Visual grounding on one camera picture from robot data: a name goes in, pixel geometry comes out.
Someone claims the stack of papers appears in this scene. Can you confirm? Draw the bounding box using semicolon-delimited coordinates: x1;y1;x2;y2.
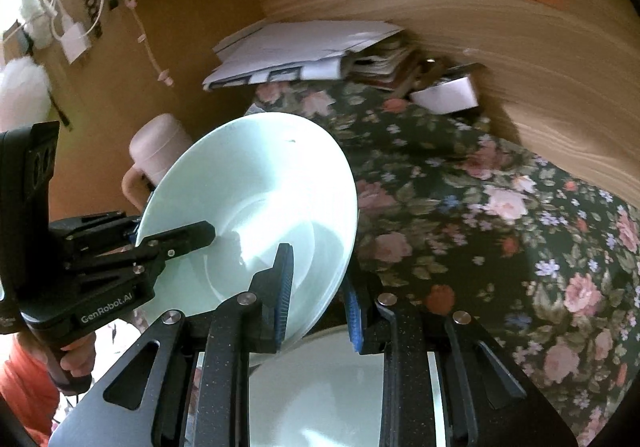
203;20;411;91

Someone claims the mint green plate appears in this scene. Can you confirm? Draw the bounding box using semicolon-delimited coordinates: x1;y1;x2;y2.
246;325;446;447

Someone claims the floral dark tablecloth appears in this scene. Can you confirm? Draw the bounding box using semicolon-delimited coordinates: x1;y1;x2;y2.
254;82;639;446

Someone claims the white charger plug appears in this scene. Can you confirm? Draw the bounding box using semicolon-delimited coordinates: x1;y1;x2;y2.
60;22;91;64

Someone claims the pink jug with handle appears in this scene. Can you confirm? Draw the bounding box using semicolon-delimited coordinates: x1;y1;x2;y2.
122;114;193;212

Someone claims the mint green bowl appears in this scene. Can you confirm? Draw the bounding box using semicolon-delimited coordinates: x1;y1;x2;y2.
138;112;358;347

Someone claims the person left hand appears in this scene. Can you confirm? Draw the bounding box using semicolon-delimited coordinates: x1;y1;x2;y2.
60;332;96;378

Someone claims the small white box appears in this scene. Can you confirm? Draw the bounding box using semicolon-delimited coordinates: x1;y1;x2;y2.
409;76;480;115

